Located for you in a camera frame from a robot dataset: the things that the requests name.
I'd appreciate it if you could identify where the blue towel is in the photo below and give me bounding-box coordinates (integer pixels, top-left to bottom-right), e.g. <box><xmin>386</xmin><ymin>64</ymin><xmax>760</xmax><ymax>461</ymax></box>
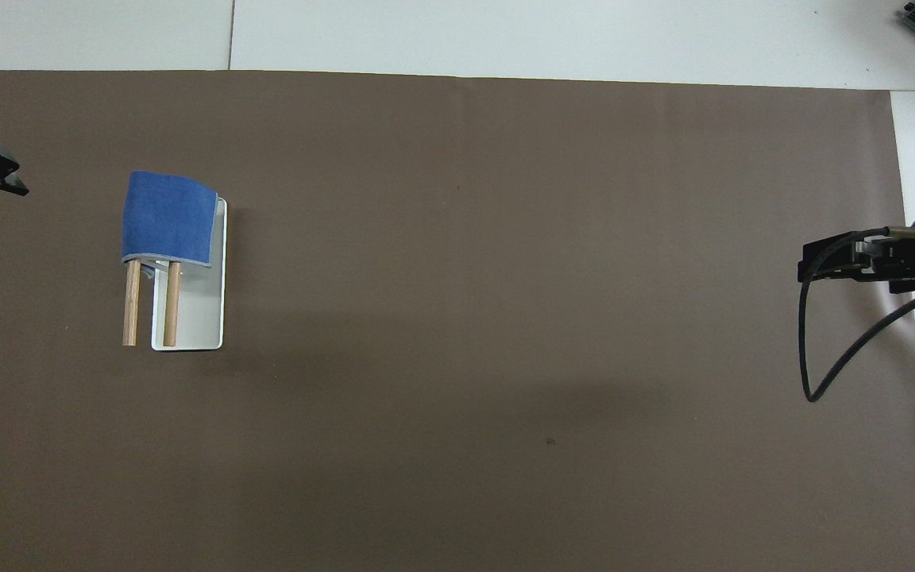
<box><xmin>121</xmin><ymin>170</ymin><xmax>218</xmax><ymax>269</ymax></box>

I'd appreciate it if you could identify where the white rack with wooden rods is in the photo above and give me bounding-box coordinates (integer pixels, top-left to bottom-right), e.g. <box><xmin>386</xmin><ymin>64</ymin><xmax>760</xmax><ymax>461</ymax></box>
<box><xmin>122</xmin><ymin>195</ymin><xmax>229</xmax><ymax>352</ymax></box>

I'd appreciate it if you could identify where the black cable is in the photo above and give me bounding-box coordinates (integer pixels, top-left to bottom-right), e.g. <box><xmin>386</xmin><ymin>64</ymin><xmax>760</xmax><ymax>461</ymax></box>
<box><xmin>798</xmin><ymin>226</ymin><xmax>915</xmax><ymax>404</ymax></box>

